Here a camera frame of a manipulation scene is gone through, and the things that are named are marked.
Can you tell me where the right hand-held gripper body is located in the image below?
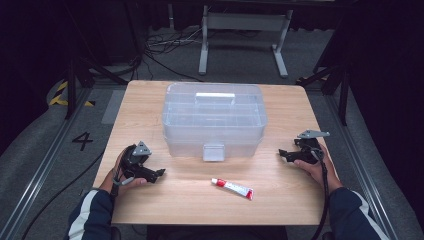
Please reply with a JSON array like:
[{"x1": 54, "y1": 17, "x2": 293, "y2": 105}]
[{"x1": 294, "y1": 129, "x2": 331, "y2": 165}]

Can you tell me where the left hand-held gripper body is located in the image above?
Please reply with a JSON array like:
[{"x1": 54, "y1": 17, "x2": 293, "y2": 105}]
[{"x1": 119, "y1": 140, "x2": 153, "y2": 179}]

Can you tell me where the red and white ointment tube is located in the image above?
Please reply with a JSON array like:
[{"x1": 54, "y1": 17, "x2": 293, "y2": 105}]
[{"x1": 210, "y1": 177, "x2": 255, "y2": 201}]

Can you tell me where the clear plastic storage box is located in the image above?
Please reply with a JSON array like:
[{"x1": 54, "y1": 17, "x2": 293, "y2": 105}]
[{"x1": 161, "y1": 81, "x2": 269, "y2": 163}]

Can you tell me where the person's left hand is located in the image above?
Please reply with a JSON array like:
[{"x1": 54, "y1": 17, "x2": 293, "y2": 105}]
[{"x1": 99, "y1": 148, "x2": 148, "y2": 195}]

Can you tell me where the person's right hand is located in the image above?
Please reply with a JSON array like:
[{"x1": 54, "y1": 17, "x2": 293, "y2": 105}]
[{"x1": 293, "y1": 144, "x2": 344, "y2": 194}]

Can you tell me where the black metal stand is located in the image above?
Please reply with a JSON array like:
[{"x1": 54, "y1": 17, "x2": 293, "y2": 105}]
[
  {"x1": 64, "y1": 56, "x2": 129, "y2": 120},
  {"x1": 296, "y1": 63, "x2": 352, "y2": 127}
]

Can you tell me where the left hand-held gripper cable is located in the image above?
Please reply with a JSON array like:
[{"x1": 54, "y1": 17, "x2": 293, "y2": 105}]
[{"x1": 110, "y1": 159, "x2": 122, "y2": 203}]

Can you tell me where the hand-held gripper cable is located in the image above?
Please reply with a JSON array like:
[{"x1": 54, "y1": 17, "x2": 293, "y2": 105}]
[
  {"x1": 110, "y1": 159, "x2": 122, "y2": 203},
  {"x1": 309, "y1": 149, "x2": 332, "y2": 240}
]

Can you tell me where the right hand-held gripper cable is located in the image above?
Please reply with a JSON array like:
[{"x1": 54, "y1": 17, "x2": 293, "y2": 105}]
[{"x1": 309, "y1": 149, "x2": 332, "y2": 240}]

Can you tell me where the aluminium floor rail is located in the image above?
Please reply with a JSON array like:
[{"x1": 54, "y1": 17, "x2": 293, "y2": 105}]
[
  {"x1": 0, "y1": 88, "x2": 94, "y2": 240},
  {"x1": 324, "y1": 94, "x2": 401, "y2": 240}
]

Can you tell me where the black floor cable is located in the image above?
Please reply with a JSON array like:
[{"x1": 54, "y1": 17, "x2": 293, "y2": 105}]
[{"x1": 20, "y1": 151, "x2": 105, "y2": 240}]

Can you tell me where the bundle of floor cables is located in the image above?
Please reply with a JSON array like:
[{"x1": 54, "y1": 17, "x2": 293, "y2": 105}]
[{"x1": 143, "y1": 26, "x2": 204, "y2": 83}]

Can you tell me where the grey metal desk frame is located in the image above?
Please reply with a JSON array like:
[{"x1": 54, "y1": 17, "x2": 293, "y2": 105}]
[{"x1": 198, "y1": 4, "x2": 294, "y2": 79}]

